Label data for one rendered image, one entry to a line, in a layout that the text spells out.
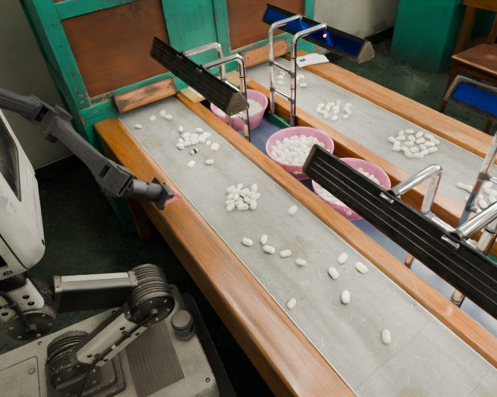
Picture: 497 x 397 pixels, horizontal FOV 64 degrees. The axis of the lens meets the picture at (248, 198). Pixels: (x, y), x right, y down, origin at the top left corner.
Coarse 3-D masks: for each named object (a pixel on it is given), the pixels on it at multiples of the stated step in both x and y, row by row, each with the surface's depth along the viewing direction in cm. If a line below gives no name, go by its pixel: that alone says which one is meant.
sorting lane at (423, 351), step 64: (128, 128) 180; (192, 128) 176; (192, 192) 144; (256, 192) 142; (256, 256) 121; (320, 256) 119; (320, 320) 103; (384, 320) 102; (384, 384) 90; (448, 384) 90
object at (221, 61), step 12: (192, 48) 145; (204, 48) 147; (216, 48) 151; (216, 60) 136; (228, 60) 138; (240, 60) 141; (240, 72) 145; (228, 84) 157; (240, 84) 148; (228, 120) 172
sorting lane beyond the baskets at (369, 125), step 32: (288, 64) 218; (320, 96) 189; (352, 96) 187; (352, 128) 167; (384, 128) 166; (416, 128) 164; (416, 160) 149; (448, 160) 148; (480, 160) 146; (448, 192) 135; (480, 192) 134
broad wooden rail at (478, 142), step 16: (320, 64) 209; (336, 80) 195; (352, 80) 193; (368, 80) 192; (368, 96) 182; (384, 96) 180; (400, 96) 179; (400, 112) 170; (416, 112) 169; (432, 112) 168; (432, 128) 160; (448, 128) 158; (464, 128) 157; (464, 144) 151; (480, 144) 149; (496, 160) 143
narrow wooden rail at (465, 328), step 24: (216, 120) 175; (240, 144) 160; (264, 168) 148; (288, 192) 140; (312, 192) 136; (336, 216) 127; (360, 240) 119; (384, 264) 112; (408, 288) 106; (432, 288) 105; (432, 312) 102; (456, 312) 100; (480, 336) 95
